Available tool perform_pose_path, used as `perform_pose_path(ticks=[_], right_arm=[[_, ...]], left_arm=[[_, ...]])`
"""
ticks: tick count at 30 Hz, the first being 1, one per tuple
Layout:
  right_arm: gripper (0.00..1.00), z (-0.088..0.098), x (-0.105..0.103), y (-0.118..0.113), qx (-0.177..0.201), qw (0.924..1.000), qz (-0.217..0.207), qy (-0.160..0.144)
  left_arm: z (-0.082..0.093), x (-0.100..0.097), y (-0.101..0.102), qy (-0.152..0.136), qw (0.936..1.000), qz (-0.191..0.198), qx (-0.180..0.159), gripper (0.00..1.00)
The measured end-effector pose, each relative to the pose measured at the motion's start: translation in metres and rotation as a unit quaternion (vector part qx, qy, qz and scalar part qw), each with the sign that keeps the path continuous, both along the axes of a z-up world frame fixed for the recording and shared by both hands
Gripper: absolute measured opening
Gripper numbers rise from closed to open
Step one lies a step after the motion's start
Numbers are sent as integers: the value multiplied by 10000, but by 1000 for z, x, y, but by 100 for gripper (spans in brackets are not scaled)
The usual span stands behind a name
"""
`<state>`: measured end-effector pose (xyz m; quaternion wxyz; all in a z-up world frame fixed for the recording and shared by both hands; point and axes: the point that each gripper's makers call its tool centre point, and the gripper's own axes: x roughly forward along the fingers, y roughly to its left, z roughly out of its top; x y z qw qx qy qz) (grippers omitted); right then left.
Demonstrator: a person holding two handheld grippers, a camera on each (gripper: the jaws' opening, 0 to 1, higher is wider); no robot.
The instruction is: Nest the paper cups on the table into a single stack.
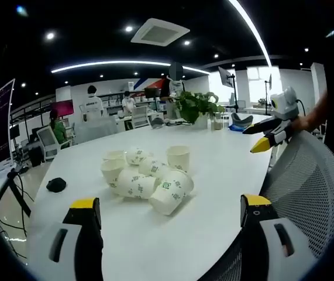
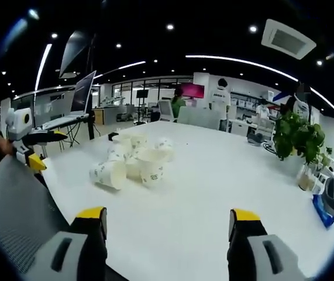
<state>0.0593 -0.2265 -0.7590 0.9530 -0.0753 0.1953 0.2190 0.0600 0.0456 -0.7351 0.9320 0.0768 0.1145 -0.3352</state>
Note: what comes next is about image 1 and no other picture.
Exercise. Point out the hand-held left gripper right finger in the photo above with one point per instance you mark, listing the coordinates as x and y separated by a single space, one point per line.
283 234

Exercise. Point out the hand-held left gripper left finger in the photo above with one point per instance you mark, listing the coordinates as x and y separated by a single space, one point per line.
67 234

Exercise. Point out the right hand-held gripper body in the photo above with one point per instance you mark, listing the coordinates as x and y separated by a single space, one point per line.
285 105

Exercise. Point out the pile of printed paper cups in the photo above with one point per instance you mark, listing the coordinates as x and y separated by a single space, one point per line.
163 193

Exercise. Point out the grey blue neck pillow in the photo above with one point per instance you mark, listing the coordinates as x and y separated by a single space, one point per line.
241 121

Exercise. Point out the small black object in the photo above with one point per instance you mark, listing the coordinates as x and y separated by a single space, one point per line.
56 185

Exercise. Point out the grey mesh office chair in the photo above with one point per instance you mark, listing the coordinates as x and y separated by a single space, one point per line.
307 178

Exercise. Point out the monitor on black stand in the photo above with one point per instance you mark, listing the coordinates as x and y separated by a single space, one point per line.
226 77

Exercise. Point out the green potted plant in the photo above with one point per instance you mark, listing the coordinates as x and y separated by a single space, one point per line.
197 106

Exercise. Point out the long ceiling light strip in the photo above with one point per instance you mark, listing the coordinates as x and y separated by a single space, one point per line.
256 32

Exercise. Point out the white office chair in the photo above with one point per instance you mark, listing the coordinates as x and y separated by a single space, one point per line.
48 143
139 116

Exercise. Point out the white table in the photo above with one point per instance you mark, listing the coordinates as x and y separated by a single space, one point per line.
161 246

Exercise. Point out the translucent office chair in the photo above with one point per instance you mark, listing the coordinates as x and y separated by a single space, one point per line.
96 128

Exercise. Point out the ceiling air vent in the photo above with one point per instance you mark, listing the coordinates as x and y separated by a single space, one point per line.
160 31

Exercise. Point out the curved ceiling light strip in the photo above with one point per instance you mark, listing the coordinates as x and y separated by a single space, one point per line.
125 63

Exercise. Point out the pink wall screen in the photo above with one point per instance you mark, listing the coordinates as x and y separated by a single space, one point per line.
63 107

